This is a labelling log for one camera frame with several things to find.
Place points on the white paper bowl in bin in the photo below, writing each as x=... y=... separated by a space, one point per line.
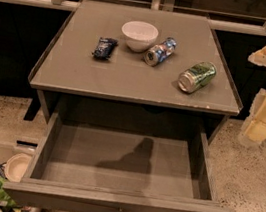
x=16 y=167

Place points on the grey cabinet with top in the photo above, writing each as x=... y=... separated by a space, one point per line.
x=67 y=66

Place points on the dark blue snack bag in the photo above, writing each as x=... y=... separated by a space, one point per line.
x=104 y=49

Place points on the blue soda can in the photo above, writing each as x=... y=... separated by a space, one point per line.
x=159 y=52

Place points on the open grey top drawer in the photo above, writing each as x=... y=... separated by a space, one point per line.
x=79 y=167

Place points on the white ceramic bowl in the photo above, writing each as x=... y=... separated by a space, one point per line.
x=139 y=35

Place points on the green soda can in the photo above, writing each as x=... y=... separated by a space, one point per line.
x=196 y=77

